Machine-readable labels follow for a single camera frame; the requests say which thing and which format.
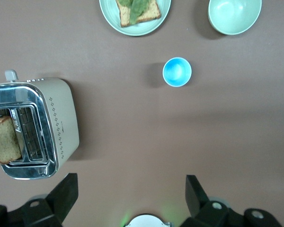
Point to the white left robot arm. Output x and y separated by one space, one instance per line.
146 222

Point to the beige and chrome toaster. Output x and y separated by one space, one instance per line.
64 113

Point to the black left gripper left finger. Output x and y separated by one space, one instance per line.
61 201

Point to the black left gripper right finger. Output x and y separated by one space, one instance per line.
198 203

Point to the pale green plate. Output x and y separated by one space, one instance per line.
142 30

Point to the large table cover mat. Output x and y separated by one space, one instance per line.
132 142

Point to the green lettuce leaf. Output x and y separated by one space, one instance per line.
137 11

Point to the light toast slice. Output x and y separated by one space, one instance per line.
125 17

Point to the dark brown bread slice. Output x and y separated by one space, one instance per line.
4 142

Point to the pale green bowl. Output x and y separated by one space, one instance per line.
234 14

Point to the light blue plastic cup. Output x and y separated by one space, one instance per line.
177 72

